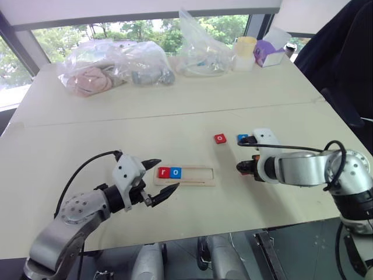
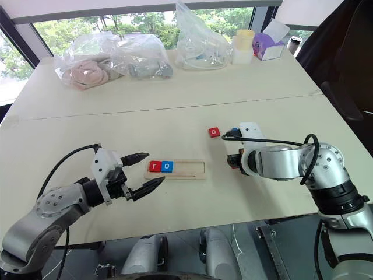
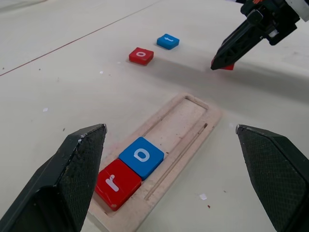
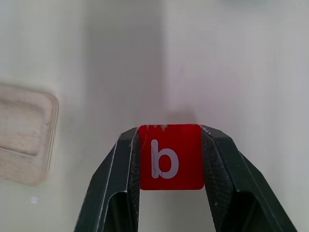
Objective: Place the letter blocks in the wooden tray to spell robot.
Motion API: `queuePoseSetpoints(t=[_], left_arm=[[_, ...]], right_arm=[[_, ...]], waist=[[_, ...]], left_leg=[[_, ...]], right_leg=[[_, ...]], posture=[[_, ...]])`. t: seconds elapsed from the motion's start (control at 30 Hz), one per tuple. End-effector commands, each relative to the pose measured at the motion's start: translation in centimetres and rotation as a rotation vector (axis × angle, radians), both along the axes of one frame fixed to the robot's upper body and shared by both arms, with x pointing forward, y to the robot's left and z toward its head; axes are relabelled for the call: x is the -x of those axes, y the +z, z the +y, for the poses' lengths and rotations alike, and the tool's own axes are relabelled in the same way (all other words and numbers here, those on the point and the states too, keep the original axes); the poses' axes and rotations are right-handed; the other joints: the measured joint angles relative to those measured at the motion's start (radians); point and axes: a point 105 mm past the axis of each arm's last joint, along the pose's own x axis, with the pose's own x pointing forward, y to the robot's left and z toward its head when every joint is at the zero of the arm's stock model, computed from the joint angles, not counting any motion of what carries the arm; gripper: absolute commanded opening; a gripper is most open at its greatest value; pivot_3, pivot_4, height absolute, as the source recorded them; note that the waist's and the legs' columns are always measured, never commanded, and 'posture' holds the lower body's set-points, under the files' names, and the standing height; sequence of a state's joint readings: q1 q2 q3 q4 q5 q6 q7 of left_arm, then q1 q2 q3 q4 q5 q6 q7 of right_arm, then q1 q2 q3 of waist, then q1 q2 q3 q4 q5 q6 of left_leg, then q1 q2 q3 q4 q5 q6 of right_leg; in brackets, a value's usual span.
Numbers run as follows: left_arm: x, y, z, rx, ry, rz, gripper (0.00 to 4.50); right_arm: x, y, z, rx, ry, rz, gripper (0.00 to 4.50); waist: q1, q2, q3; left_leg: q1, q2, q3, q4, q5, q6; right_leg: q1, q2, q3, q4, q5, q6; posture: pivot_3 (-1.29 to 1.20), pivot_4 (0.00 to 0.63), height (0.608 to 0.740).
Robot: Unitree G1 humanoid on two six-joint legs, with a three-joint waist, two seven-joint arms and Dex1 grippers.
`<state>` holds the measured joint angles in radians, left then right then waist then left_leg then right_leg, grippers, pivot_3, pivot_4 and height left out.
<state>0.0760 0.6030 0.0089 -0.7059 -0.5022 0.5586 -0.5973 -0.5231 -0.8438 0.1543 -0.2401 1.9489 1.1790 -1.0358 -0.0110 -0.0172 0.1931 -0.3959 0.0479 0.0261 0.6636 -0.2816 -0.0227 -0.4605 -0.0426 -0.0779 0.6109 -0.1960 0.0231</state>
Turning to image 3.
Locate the blue letter block t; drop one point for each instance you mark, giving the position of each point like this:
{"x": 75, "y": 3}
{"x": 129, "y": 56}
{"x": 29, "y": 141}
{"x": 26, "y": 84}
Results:
{"x": 168, "y": 41}

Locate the red letter block r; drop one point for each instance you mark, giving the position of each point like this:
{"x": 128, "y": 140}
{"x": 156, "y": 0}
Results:
{"x": 118, "y": 183}

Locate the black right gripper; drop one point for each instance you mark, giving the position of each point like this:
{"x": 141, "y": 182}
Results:
{"x": 272, "y": 17}

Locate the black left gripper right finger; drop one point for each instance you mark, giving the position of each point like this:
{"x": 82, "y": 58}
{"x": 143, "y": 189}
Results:
{"x": 277, "y": 174}

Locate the red letter block o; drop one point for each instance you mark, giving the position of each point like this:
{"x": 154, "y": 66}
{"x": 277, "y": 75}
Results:
{"x": 141, "y": 55}

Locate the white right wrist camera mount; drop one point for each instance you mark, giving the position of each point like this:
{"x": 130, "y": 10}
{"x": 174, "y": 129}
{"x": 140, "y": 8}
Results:
{"x": 300, "y": 7}

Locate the wooden letter tray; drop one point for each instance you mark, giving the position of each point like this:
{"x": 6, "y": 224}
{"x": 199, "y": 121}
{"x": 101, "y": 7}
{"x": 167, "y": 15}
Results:
{"x": 178, "y": 135}

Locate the red letter block b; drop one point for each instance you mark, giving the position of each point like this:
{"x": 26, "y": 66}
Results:
{"x": 229, "y": 67}

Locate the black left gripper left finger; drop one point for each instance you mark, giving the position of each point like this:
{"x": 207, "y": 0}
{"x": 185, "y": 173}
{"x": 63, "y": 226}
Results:
{"x": 72, "y": 169}

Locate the blue letter block o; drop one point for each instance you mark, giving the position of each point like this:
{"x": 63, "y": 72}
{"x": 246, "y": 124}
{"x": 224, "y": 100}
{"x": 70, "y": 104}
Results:
{"x": 142, "y": 157}

